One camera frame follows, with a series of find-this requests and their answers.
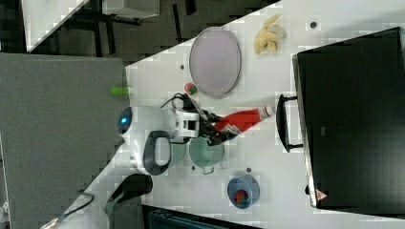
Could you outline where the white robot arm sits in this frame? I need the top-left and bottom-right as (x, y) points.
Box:
(95, 106), (231, 207)

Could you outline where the purple round plate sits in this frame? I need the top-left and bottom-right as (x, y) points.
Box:
(189, 27), (242, 98)

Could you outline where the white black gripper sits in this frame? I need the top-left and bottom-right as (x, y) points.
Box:
(175, 110), (236, 146)

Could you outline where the small red strawberry in bowl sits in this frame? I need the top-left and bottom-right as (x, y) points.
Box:
(235, 190), (248, 204)

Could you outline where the red ketchup bottle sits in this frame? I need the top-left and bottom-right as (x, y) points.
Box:
(214, 106), (273, 135)

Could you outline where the black cable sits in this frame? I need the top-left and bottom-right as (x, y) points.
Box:
(160, 92), (200, 113)

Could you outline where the green object at edge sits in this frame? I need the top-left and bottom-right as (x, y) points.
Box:
(110, 87), (131, 95)

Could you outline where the green cup with handle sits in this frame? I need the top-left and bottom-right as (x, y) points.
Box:
(188, 137), (224, 175)

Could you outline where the red toy strawberry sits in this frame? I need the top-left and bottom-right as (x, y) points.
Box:
(184, 83), (198, 95)

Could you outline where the silver black toaster oven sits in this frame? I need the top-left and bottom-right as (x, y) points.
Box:
(292, 28), (405, 219)

